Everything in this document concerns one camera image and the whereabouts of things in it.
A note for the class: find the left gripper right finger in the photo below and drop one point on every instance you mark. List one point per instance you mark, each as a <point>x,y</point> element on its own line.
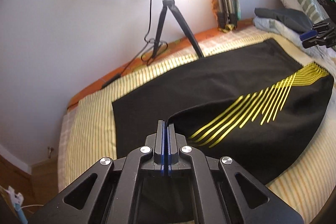
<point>172,150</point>

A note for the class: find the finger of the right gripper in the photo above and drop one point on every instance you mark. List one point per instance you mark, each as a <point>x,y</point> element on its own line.
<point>324,26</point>
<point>308,35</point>

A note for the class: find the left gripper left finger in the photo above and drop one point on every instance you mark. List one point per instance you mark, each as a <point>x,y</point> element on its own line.
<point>159,149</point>

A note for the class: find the black pants yellow stripes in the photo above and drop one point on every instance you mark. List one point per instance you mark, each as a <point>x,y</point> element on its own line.
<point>274,115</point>

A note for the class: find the folded dark grey garment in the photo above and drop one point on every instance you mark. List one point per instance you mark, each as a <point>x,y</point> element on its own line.
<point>293,19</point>

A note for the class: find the folded light blue garment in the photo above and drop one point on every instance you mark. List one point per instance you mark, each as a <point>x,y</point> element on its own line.
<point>273,25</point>

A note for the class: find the yellow striped bed sheet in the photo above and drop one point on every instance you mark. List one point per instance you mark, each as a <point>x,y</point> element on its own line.
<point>88,131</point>

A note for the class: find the black camera box right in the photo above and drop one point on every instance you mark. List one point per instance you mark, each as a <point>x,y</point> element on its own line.
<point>329,6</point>

